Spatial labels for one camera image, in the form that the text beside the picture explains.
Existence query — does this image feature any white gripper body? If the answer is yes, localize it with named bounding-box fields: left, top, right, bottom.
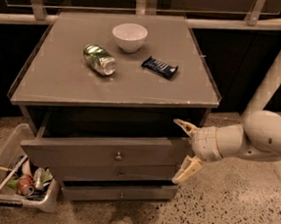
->
left=191, top=126, right=222, bottom=161

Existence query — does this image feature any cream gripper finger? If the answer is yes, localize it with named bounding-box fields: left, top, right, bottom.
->
left=173, top=119, right=198, bottom=137
left=172, top=156, right=204, bottom=184

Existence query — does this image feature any grey top drawer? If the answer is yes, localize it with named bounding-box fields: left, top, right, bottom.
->
left=21, top=120, right=191, bottom=169

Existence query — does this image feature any grey drawer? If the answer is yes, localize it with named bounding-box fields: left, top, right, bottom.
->
left=61, top=185, right=178, bottom=202
left=21, top=120, right=191, bottom=169
left=50, top=165, right=176, bottom=182

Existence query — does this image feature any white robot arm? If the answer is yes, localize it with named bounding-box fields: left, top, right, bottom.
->
left=172, top=110, right=281, bottom=184

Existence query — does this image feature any grey middle drawer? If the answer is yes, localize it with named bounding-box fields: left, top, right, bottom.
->
left=50, top=165, right=176, bottom=182

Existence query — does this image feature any grey drawer cabinet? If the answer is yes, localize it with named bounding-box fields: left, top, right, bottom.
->
left=9, top=12, right=220, bottom=188

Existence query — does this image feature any grey bottom drawer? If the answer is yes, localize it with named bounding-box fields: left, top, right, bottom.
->
left=61, top=185, right=178, bottom=202

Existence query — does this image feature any blue snack bar wrapper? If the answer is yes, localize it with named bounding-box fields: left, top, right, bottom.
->
left=142, top=57, right=178, bottom=80

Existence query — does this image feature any white ceramic bowl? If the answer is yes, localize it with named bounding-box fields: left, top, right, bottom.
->
left=112, top=22, right=149, bottom=53

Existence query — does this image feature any green crushed soda can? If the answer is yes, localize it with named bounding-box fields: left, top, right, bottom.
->
left=82, top=45, right=117, bottom=76

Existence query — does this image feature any white diagonal pole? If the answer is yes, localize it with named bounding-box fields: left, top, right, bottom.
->
left=241, top=50, right=281, bottom=119

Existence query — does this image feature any silver can in bin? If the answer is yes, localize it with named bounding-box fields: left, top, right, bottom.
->
left=33, top=168, right=45, bottom=192

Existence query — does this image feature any red soda can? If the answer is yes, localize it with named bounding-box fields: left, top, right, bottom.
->
left=17, top=175, right=34, bottom=197

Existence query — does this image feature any white stick in bin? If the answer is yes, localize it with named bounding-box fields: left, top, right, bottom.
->
left=0, top=155, right=27, bottom=191

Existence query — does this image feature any clear plastic bin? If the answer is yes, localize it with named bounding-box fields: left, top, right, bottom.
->
left=0, top=123, right=60, bottom=212

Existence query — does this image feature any metal railing with glass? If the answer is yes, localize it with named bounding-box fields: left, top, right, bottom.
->
left=0, top=0, right=281, bottom=30

